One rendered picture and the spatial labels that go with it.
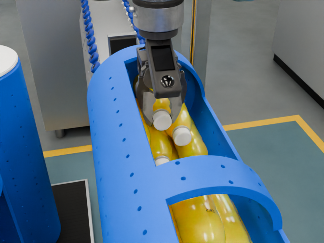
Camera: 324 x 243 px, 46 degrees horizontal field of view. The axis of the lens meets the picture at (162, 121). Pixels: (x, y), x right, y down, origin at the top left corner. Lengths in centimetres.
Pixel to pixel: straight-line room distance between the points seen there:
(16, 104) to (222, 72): 231
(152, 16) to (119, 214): 32
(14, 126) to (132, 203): 88
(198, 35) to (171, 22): 88
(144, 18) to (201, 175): 28
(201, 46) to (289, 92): 173
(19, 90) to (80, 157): 119
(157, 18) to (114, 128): 21
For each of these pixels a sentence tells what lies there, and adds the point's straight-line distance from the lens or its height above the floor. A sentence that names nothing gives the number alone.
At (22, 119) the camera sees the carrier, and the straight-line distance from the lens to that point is 138.
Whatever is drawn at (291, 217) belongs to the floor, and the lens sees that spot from 219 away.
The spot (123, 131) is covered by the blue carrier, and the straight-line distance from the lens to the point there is 66.
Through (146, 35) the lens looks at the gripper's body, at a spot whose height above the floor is 134.
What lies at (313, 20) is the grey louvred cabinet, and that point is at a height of 57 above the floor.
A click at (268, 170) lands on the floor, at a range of 241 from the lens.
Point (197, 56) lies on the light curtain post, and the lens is 158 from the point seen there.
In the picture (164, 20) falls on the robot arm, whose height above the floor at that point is 137.
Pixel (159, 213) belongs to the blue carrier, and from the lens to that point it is 51.
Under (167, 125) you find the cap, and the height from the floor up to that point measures 114.
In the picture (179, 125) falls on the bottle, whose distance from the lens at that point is 83.
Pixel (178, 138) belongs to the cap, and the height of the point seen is 110.
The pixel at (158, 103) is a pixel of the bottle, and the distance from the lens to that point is 79.
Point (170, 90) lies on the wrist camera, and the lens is 64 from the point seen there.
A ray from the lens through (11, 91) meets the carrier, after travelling 131.
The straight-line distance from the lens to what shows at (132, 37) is 132.
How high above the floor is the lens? 161
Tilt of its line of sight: 36 degrees down
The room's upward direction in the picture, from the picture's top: straight up
